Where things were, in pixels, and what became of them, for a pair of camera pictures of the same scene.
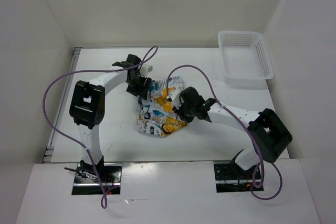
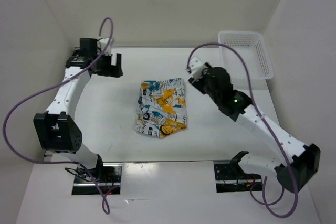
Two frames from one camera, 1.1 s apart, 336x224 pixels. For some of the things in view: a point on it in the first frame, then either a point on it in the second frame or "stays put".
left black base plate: (112, 178) stays put
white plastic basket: (244, 57) stays put
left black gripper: (141, 91) → (112, 71)
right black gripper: (179, 113) → (197, 83)
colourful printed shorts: (155, 115) stays put
